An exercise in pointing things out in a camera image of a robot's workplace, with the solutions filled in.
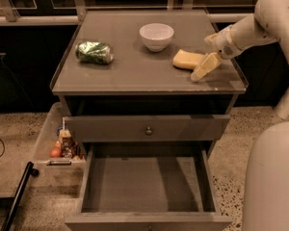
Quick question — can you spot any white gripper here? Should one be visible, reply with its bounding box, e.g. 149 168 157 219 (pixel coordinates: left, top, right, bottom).
191 26 242 82

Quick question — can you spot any yellow sponge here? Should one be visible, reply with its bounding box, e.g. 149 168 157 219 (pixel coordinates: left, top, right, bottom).
172 49 204 70

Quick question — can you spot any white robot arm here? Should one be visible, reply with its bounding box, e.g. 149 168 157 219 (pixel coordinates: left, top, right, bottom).
205 0 289 231

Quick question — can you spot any grey top drawer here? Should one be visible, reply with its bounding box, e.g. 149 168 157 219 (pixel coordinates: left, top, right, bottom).
65 115 230 142

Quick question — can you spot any grey wooden drawer cabinet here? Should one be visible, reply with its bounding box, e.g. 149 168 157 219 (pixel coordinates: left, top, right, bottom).
49 10 250 231

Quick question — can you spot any brass top drawer knob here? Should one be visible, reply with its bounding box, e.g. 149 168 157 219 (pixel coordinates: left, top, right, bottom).
145 127 153 136

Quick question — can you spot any grey open middle drawer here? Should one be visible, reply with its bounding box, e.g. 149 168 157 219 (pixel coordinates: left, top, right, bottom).
66 143 231 231

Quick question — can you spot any white ceramic bowl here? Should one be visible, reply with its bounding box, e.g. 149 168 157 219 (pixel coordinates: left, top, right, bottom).
140 23 174 52

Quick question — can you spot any crushed green soda can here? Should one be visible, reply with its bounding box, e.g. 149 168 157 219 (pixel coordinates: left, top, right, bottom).
75 41 114 64

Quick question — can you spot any brown snack package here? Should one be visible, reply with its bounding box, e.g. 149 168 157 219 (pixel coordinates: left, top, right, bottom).
59 130 75 158

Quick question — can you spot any red apple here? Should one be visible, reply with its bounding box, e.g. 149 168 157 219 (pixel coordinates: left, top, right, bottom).
50 147 61 158

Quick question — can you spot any clear plastic storage bin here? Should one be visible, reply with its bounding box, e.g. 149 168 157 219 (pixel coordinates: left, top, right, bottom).
34 102 86 168

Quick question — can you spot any black pole stand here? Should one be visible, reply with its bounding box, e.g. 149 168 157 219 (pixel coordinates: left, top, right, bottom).
0 162 39 231

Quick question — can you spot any metal railing frame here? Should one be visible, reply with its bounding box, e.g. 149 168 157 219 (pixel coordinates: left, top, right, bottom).
0 0 274 27

